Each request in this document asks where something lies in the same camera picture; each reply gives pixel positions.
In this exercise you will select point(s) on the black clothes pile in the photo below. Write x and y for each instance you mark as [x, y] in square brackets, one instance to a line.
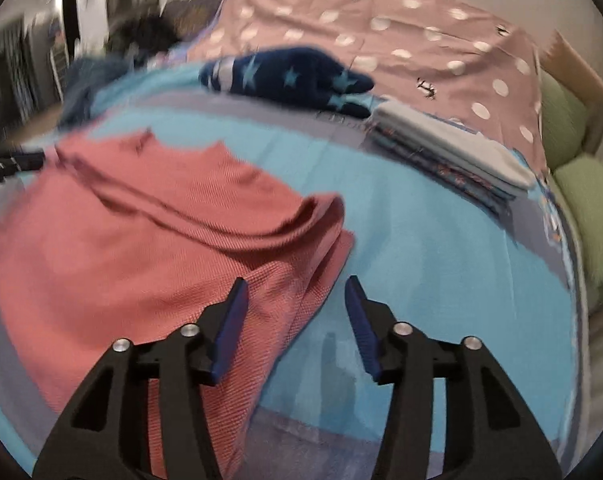
[150, 34]

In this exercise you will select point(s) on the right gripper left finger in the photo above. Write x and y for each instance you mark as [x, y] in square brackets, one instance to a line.
[103, 433]

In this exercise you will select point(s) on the navy star fleece blanket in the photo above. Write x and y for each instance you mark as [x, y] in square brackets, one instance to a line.
[301, 77]

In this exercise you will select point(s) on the green cushion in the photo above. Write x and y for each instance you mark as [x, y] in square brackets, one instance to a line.
[563, 122]
[580, 182]

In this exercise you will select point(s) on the tan cushion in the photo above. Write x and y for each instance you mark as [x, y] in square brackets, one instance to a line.
[566, 66]

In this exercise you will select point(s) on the green cushion near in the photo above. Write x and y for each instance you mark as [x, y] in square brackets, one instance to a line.
[580, 182]

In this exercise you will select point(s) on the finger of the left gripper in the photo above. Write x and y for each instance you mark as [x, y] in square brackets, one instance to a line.
[16, 161]

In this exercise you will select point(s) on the dark floral pillow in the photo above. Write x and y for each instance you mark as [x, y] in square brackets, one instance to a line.
[189, 18]

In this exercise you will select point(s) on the pink polka dot pillowcase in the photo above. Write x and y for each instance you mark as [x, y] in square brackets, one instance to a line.
[442, 57]

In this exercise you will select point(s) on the folded grey floral clothes stack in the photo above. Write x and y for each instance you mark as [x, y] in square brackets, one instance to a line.
[481, 169]

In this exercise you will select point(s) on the dark teal blanket pile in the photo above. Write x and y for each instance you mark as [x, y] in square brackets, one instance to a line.
[86, 76]

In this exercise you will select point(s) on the pink knit sweater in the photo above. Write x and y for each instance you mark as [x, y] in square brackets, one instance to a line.
[128, 237]

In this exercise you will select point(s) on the green cushion far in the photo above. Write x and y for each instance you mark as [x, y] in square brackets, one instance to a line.
[563, 122]

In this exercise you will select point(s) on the blue patterned bed cover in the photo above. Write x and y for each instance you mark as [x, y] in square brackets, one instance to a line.
[438, 260]

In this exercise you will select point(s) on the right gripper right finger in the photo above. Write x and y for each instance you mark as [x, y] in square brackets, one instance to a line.
[490, 431]

